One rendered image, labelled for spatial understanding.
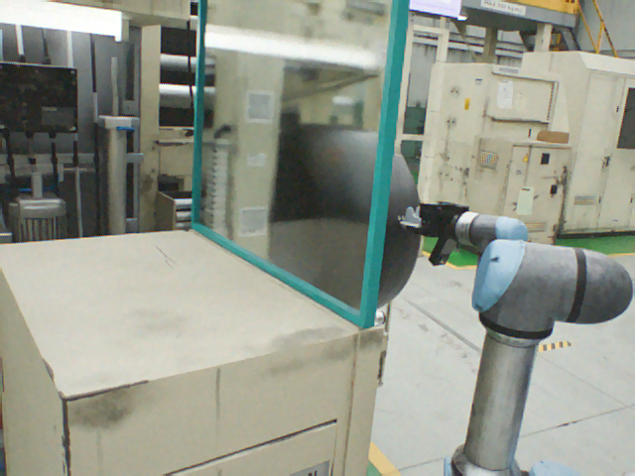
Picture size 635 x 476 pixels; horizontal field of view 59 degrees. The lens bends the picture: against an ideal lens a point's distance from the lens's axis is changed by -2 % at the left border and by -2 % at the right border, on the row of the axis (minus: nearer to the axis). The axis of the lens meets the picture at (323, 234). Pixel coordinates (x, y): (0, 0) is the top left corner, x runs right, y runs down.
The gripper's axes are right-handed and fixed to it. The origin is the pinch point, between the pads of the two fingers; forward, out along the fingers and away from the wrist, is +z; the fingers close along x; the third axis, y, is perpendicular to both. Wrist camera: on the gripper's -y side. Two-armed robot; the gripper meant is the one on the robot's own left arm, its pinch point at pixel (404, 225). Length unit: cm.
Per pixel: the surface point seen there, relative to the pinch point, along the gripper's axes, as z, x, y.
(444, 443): 59, -88, -119
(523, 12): 433, -651, 216
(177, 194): 74, 33, 4
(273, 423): -53, 72, -11
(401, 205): 1.9, -0.3, 5.1
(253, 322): -46, 70, -1
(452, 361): 117, -159, -113
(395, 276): 3.5, -0.5, -14.3
